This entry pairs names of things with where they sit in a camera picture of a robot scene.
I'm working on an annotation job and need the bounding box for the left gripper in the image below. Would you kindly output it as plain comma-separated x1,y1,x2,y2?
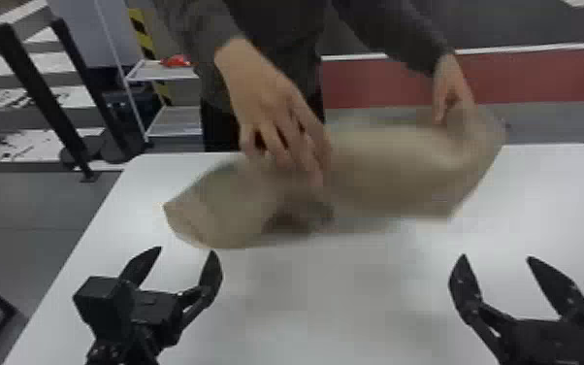
117,246,224,349

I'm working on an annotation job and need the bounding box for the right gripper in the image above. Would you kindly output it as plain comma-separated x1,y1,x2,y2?
447,253,584,365

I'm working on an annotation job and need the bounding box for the beige towel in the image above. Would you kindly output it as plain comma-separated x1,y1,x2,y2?
162,103,508,250

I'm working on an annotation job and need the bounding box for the person's hand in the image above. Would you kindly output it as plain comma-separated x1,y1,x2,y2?
431,52,477,126
212,37,333,187

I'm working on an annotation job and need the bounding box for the white shelf trolley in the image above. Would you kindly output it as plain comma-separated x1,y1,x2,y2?
93,0,205,150

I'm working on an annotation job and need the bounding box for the red object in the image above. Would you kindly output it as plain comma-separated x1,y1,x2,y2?
159,53,193,70

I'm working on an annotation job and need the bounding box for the person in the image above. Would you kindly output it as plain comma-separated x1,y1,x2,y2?
151,0,477,187

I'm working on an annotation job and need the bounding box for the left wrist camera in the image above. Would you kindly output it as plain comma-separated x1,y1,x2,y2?
72,276,139,341

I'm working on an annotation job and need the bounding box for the yellow black striped post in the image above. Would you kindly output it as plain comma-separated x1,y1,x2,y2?
127,7,175,107

